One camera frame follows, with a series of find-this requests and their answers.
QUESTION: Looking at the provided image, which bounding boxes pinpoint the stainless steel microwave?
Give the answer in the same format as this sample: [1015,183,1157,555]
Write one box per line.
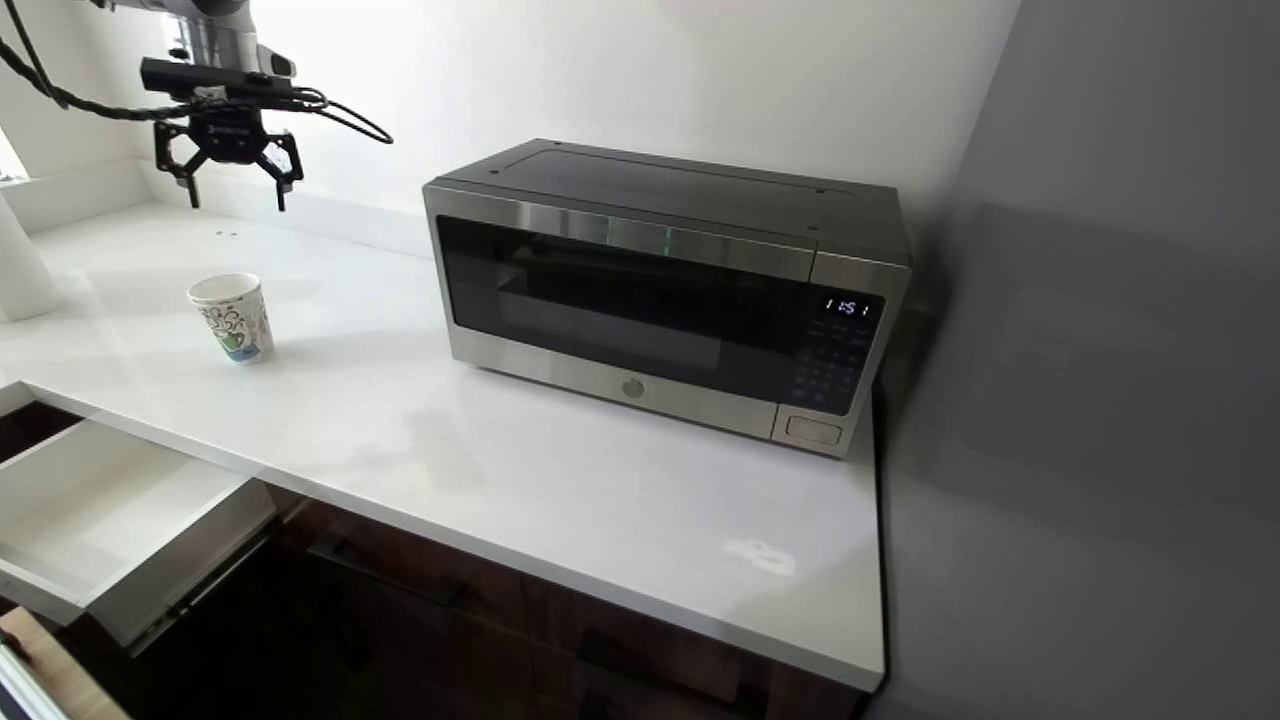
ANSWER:
[420,135,915,465]

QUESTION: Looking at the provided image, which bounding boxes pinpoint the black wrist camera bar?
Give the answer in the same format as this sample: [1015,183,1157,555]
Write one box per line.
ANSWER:
[136,51,330,118]

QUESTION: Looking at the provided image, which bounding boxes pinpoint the dark wood cabinet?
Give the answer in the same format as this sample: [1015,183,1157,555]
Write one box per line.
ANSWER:
[0,397,887,720]

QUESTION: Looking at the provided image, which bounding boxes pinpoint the black cable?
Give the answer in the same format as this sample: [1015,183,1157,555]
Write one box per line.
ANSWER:
[312,93,399,149]
[0,36,178,128]

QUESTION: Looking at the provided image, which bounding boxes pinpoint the printed white paper cup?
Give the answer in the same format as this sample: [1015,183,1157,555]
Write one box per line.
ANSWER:
[187,267,279,369]

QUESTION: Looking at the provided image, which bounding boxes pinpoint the light wooden board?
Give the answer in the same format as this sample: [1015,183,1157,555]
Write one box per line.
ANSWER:
[0,605,131,720]

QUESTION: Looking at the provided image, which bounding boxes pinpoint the open white drawer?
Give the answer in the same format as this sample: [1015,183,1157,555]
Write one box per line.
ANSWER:
[0,417,285,654]

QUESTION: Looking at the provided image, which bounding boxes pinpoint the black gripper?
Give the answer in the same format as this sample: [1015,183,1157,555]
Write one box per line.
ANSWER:
[149,99,308,218]

